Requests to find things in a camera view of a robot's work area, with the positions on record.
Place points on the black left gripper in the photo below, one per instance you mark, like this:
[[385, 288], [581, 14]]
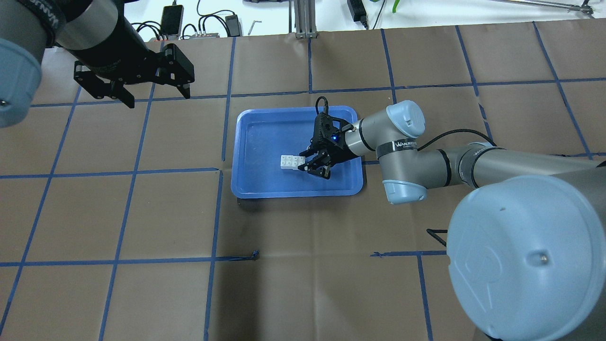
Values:
[[117, 51]]

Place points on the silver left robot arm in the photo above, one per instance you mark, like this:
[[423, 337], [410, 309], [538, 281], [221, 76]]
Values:
[[110, 55]]

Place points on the black power adapter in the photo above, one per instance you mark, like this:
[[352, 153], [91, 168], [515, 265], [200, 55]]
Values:
[[233, 25]]

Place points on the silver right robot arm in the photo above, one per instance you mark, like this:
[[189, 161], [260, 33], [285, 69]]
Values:
[[527, 245]]

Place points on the aluminium frame post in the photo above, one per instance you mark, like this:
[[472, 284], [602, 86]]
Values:
[[304, 16]]

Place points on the white toy building block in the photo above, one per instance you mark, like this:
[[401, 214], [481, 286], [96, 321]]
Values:
[[291, 162]]

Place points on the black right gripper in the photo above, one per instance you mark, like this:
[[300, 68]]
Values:
[[337, 149]]

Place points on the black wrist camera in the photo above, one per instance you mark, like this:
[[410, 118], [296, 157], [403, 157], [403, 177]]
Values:
[[325, 131]]

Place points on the blue plastic tray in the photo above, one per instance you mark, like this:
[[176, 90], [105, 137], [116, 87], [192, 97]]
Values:
[[262, 137]]

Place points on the black smartphone on desk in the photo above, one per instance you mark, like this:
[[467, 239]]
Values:
[[171, 21]]

